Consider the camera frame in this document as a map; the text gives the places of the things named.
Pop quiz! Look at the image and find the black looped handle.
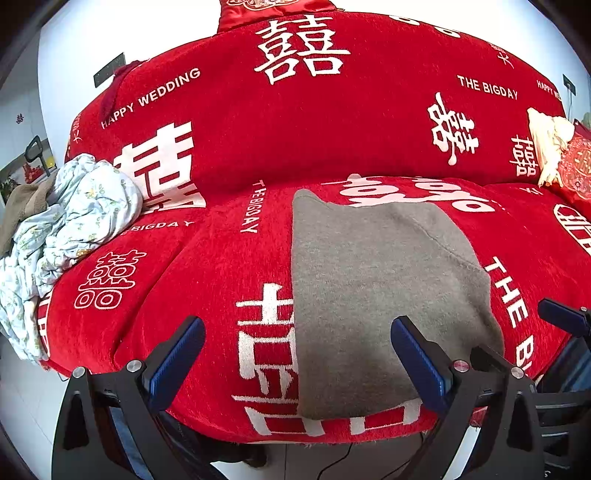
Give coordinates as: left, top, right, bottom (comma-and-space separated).
25, 136, 44, 174

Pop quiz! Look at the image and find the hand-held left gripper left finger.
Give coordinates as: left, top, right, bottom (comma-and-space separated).
51, 315, 206, 480

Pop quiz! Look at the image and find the light blue floral cloth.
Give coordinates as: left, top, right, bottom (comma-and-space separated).
0, 154, 144, 361

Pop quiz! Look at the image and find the brown cloth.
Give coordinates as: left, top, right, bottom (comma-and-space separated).
0, 170, 58, 259

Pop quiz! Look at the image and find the cream crumpled cloth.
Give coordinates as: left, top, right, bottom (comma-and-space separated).
526, 107, 577, 188

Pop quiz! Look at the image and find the red embroidered cushion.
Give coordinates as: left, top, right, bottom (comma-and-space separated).
556, 117, 591, 208
217, 0, 345, 34

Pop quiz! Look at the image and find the grey knit sweater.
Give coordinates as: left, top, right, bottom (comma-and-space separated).
291, 188, 505, 421

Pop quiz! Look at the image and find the red printed sofa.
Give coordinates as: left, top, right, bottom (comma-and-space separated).
36, 7, 591, 446

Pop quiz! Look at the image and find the colourful wall picture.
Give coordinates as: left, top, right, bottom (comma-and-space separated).
0, 154, 51, 204

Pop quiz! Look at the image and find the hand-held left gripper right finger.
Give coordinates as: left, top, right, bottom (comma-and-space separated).
390, 315, 548, 480

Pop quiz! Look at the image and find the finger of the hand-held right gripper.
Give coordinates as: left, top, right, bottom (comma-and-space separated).
468, 344, 509, 374
538, 298, 591, 337

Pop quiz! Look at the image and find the black cable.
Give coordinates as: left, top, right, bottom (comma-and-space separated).
318, 434, 426, 480

